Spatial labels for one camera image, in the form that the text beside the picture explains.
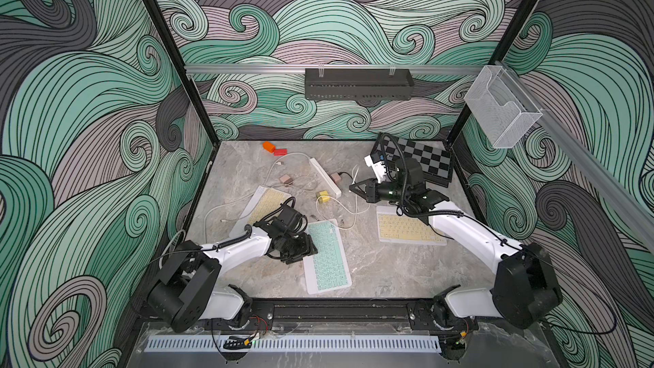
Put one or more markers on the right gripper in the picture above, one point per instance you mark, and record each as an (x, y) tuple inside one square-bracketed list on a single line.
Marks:
[(372, 191)]

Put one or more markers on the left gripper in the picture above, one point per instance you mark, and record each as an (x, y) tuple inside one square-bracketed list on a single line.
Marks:
[(305, 244)]

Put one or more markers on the yellow wireless keyboard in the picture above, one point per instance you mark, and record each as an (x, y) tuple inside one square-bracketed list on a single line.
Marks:
[(404, 230), (264, 201)]

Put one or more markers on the green wireless keyboard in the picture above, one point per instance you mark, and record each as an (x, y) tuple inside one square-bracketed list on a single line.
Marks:
[(328, 269)]

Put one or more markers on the yellow charger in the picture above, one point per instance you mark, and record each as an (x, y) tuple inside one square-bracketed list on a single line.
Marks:
[(323, 197)]

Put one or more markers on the pink charger with white cable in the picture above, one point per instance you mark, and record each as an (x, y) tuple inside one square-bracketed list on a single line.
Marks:
[(286, 180)]

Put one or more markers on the white power strip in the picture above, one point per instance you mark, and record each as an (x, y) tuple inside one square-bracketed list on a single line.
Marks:
[(332, 187)]

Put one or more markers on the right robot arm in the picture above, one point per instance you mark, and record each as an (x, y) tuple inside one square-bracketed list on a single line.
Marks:
[(525, 287)]

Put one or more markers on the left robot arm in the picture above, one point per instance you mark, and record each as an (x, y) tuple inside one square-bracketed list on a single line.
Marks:
[(184, 290)]

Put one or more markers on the black checkered board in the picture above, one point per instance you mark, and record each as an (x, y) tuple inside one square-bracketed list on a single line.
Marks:
[(435, 162)]

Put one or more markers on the orange block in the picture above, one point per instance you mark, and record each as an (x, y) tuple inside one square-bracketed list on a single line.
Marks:
[(269, 147)]

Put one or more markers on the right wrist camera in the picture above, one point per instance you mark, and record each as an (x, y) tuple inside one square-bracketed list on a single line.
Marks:
[(377, 163)]

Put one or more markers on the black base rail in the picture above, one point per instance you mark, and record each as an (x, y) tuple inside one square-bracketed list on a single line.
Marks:
[(261, 315)]

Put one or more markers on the clear plastic wall bin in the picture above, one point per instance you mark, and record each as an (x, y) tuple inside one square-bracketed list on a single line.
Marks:
[(502, 106)]

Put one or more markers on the black perforated wall tray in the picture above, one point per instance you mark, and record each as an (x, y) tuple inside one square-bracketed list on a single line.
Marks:
[(364, 86)]

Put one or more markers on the white slotted cable duct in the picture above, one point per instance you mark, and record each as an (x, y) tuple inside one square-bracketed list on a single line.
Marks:
[(298, 343)]

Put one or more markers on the aluminium wall rail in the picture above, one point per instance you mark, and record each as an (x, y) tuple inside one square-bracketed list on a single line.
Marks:
[(239, 68)]

